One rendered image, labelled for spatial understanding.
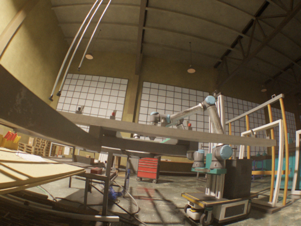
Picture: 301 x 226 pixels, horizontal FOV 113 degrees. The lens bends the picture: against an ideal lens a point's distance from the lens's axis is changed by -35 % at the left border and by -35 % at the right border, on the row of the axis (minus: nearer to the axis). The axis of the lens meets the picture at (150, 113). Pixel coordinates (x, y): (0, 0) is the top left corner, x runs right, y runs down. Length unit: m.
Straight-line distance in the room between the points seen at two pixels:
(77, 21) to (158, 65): 6.71
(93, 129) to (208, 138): 0.31
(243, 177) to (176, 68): 10.55
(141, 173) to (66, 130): 5.22
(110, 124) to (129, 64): 11.16
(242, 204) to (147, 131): 1.90
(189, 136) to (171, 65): 11.57
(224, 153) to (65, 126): 1.58
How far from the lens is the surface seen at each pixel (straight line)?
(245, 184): 2.22
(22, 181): 0.52
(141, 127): 0.39
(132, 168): 8.89
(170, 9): 9.04
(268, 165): 9.52
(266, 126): 3.07
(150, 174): 5.31
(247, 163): 2.22
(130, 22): 9.93
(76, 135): 0.24
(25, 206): 1.07
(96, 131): 0.39
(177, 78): 11.43
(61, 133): 0.19
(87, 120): 0.41
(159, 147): 0.46
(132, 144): 0.45
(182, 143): 0.46
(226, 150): 1.68
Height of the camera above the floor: 0.77
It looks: 18 degrees up
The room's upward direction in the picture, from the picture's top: 6 degrees clockwise
